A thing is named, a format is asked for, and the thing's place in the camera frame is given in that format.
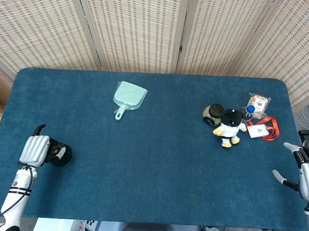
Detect black equipment box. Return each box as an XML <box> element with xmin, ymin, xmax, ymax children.
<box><xmin>297</xmin><ymin>129</ymin><xmax>309</xmax><ymax>148</ymax></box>

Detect woven folding screen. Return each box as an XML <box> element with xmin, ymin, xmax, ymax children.
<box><xmin>0</xmin><ymin>0</ymin><xmax>309</xmax><ymax>121</ymax></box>

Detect clear snack packet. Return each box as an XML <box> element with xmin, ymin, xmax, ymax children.
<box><xmin>246</xmin><ymin>92</ymin><xmax>272</xmax><ymax>119</ymax></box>

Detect black round device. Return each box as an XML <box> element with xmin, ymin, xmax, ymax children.
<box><xmin>47</xmin><ymin>137</ymin><xmax>74</xmax><ymax>168</ymax></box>

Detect black plush doll white shirt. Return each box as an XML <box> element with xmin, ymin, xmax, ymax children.
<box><xmin>211</xmin><ymin>107</ymin><xmax>248</xmax><ymax>150</ymax></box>

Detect blue table cloth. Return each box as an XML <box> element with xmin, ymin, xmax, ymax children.
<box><xmin>0</xmin><ymin>65</ymin><xmax>309</xmax><ymax>231</ymax></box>

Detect white badge card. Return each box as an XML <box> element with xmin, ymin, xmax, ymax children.
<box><xmin>246</xmin><ymin>124</ymin><xmax>270</xmax><ymax>140</ymax></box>

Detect orange lanyard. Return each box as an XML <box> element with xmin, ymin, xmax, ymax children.
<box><xmin>244</xmin><ymin>115</ymin><xmax>282</xmax><ymax>141</ymax></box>

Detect mint green dustpan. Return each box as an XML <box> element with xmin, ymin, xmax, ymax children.
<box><xmin>112</xmin><ymin>80</ymin><xmax>149</xmax><ymax>123</ymax></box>

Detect glass jar with black lid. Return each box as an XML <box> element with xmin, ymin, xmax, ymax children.
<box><xmin>202</xmin><ymin>102</ymin><xmax>225</xmax><ymax>127</ymax></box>

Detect blue capped plastic bottle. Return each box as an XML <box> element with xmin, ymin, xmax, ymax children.
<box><xmin>241</xmin><ymin>104</ymin><xmax>257</xmax><ymax>124</ymax></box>

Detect white storage box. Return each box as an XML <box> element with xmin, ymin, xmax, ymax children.
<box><xmin>33</xmin><ymin>217</ymin><xmax>99</xmax><ymax>231</ymax></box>

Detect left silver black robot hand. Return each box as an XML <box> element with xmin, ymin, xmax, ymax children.
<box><xmin>18</xmin><ymin>122</ymin><xmax>68</xmax><ymax>170</ymax></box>

